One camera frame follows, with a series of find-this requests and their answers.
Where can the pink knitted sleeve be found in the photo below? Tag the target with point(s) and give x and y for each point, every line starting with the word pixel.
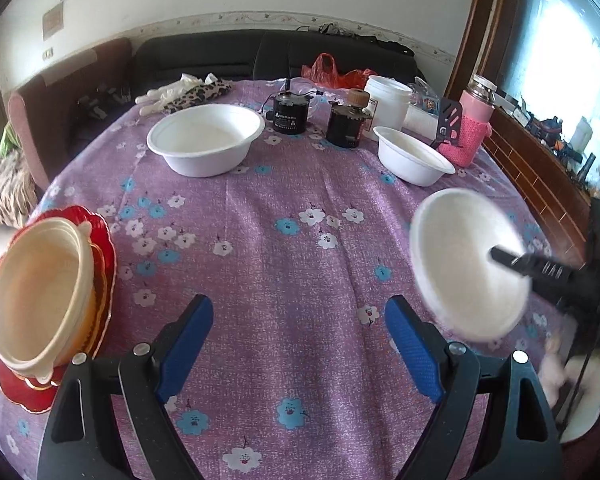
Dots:
pixel 465 142

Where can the clear blister pack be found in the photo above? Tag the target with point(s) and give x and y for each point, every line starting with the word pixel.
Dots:
pixel 425 97

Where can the window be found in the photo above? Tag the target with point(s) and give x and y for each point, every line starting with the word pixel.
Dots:
pixel 555 35

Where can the wall socket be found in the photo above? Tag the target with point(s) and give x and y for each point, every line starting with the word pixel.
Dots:
pixel 47 52

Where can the leopard print cloth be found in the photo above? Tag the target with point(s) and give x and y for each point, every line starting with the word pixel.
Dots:
pixel 200 94

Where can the purple floral tablecloth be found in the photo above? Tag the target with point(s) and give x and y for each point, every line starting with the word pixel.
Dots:
pixel 280 260

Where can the person's right hand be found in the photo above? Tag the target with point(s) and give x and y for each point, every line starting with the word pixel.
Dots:
pixel 552 370

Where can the black garment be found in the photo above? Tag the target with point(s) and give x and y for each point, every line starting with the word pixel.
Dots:
pixel 380 42

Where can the brown chair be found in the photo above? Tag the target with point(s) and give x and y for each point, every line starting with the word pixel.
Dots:
pixel 30 105

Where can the red plastic plate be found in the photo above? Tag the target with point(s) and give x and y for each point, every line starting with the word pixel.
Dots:
pixel 15 392

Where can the black spatula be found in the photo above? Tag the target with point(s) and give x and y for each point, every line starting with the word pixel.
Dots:
pixel 450 117

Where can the cream plastic bowl stack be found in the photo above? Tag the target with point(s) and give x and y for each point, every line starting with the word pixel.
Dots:
pixel 40 379

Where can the black canister with brown cap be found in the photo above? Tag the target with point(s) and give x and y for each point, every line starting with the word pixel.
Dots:
pixel 345 127

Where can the white plastic jar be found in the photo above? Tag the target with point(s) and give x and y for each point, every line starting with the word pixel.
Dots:
pixel 387 102

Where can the wall plaque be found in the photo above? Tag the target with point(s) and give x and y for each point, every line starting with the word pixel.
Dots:
pixel 53 19

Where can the black cylindrical motor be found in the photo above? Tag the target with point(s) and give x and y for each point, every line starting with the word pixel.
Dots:
pixel 290 115

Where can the pink thermos flask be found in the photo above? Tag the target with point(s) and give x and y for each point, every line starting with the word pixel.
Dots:
pixel 475 105

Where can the woven straw cushion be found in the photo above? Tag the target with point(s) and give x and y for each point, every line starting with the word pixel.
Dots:
pixel 5 185

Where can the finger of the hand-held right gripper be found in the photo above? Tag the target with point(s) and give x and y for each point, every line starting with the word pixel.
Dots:
pixel 530 267

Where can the red plastic bag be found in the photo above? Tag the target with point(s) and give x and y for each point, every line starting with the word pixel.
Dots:
pixel 330 72

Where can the black flashlight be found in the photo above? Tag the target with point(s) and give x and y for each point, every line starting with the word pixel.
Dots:
pixel 587 165

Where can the large white paper bowl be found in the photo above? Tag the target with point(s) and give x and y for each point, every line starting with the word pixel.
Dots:
pixel 460 285

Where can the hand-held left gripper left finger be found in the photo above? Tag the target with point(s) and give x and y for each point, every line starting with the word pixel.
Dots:
pixel 185 350

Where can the wooden brick-pattern cabinet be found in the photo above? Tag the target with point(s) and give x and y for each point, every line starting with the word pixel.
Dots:
pixel 535 175

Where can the green cloth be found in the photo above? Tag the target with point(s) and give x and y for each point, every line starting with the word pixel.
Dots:
pixel 7 140

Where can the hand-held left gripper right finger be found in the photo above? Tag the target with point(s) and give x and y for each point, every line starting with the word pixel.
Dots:
pixel 412 350

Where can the dark clutter pile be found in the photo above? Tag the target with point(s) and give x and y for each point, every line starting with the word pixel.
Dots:
pixel 100 100

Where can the white glove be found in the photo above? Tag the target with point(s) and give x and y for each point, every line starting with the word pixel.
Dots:
pixel 165 94

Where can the black sofa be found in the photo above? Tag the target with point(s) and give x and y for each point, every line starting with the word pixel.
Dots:
pixel 205 57

